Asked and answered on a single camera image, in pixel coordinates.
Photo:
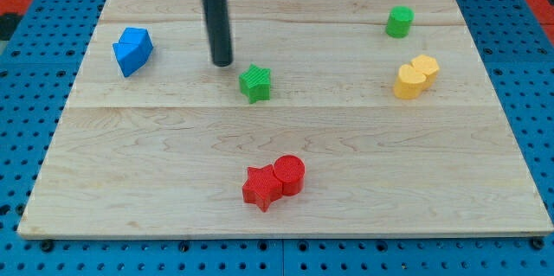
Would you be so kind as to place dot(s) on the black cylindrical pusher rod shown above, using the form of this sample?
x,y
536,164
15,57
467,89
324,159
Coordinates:
x,y
216,17

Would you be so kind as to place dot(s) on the green star block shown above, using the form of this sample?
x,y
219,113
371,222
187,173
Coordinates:
x,y
255,83

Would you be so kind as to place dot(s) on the light wooden board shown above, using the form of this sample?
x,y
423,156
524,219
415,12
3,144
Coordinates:
x,y
163,154

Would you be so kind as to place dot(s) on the red star block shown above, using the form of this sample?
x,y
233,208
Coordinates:
x,y
262,187

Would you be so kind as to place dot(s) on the blue cube block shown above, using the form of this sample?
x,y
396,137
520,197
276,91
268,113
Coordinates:
x,y
139,41

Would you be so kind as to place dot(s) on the blue triangle block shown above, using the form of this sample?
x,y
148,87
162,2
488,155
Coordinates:
x,y
129,57

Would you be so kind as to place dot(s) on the red cylinder block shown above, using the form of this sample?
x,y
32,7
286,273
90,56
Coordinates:
x,y
290,170

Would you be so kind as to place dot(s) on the green cylinder block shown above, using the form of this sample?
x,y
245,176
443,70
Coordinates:
x,y
399,21

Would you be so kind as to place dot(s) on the yellow heart block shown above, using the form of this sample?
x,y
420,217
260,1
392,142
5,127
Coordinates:
x,y
409,82

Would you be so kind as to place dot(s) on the yellow hexagon block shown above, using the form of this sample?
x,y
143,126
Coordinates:
x,y
428,66

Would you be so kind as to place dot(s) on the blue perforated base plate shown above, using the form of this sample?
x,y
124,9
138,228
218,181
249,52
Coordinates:
x,y
38,69

